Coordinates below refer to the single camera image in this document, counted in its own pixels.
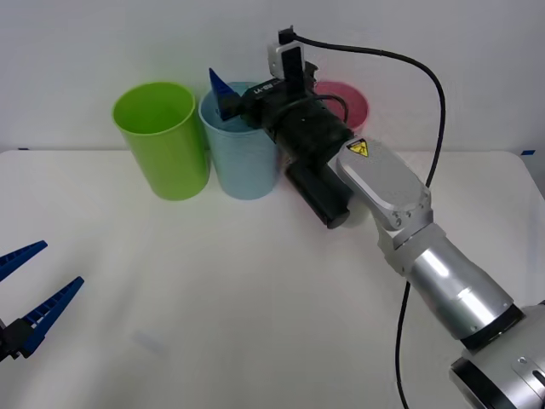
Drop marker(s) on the pink plastic bin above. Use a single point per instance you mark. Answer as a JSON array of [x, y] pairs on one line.
[[354, 102]]

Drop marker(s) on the green plastic bin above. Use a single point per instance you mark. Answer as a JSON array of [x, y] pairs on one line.
[[166, 166]]

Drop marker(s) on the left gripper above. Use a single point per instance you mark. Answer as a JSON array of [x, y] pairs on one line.
[[3, 338]]

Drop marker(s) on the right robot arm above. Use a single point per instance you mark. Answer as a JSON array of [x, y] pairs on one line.
[[383, 179]]

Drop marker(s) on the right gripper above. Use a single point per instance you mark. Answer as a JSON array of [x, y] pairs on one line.
[[264, 104]]

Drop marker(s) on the pale blue plastic bin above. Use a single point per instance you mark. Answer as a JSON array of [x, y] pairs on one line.
[[242, 166]]

